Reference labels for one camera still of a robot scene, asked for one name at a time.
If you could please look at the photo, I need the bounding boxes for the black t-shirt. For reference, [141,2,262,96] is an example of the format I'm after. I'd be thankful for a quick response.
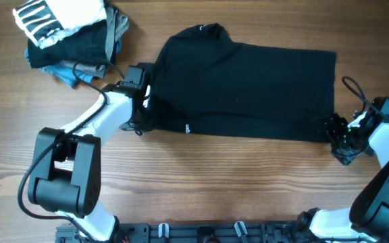
[147,24,336,142]

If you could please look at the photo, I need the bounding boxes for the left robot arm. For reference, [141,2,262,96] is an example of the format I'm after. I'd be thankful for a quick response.
[18,84,151,242]

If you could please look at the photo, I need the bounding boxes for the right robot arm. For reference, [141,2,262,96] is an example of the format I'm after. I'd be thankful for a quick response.
[290,108,389,242]

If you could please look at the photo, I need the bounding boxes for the blue denim folded garment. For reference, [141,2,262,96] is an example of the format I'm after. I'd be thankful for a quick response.
[38,64,94,88]

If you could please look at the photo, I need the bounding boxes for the grey folded garment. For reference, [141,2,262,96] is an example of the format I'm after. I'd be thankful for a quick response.
[60,5,129,78]

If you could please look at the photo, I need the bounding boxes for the black and white folded garment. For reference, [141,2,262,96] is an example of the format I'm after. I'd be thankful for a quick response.
[12,0,107,49]

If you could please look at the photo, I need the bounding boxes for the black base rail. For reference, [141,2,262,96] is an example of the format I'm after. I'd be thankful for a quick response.
[55,221,357,243]

